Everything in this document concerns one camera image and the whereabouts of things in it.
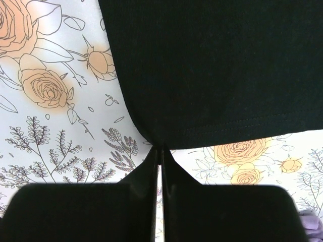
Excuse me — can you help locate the floral patterned table mat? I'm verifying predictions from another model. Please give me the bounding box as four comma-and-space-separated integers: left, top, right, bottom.
1, 1, 322, 241

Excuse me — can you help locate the black t shirt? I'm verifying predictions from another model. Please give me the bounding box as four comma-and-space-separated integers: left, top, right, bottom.
99, 1, 322, 149

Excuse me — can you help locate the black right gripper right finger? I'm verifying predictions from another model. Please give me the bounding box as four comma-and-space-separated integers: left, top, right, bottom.
161, 147, 307, 242

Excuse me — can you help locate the folded purple t shirt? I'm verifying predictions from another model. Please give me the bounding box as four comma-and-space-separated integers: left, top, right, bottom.
299, 211, 322, 242

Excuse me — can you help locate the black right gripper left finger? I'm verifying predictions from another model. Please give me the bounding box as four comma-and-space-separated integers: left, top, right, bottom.
1, 148, 158, 242

